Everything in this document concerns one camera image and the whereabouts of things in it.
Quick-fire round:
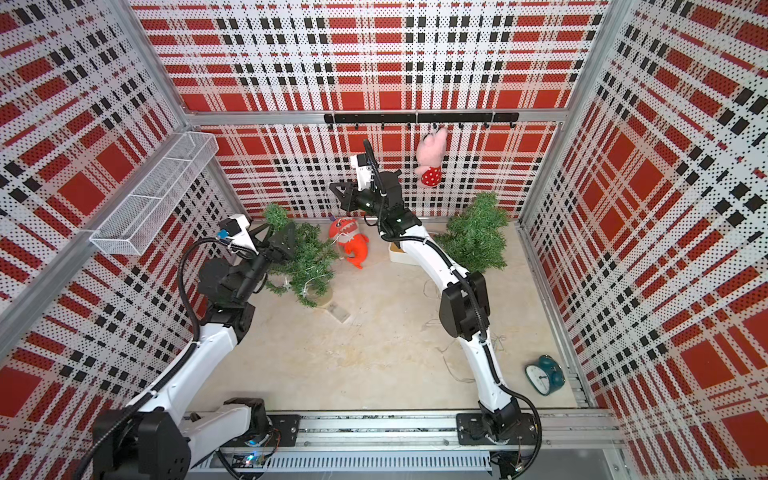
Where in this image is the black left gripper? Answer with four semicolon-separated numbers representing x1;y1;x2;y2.
233;219;293;303

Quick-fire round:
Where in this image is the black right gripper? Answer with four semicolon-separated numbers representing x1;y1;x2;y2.
332;181;389;219

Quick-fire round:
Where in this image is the green christmas tree wooden base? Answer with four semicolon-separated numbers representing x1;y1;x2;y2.
264;204;339;308

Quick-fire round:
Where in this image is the clear string light wire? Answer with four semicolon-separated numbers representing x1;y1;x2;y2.
299;263;511;385

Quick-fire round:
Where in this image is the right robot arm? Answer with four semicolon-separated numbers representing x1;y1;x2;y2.
329;171;543;450

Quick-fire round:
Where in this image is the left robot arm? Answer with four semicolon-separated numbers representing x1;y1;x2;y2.
73;215;296;479

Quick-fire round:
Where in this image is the red plush monster toy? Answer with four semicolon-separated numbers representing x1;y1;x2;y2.
328;216;369;270

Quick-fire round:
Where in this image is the pink plush pig toy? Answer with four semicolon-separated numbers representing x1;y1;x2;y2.
414;128;448;188

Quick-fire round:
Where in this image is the green circuit board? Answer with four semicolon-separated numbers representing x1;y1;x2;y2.
233;453;268;469

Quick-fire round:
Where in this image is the teal alarm clock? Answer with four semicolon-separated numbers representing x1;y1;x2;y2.
524;355;565;396

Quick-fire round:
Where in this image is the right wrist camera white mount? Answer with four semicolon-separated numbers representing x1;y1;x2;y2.
350;139;379;192

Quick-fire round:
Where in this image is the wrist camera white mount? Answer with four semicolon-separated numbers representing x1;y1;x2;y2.
350;139;379;192
216;214;257;256

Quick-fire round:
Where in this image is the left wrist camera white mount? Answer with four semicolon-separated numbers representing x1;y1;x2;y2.
216;214;257;256

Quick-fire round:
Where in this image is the black hook rail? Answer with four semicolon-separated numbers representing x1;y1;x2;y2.
323;111;520;127

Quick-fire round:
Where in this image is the white wire mesh basket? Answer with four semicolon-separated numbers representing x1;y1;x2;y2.
90;131;218;256

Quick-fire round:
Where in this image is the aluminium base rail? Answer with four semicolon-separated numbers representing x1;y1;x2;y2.
190;409;631;479

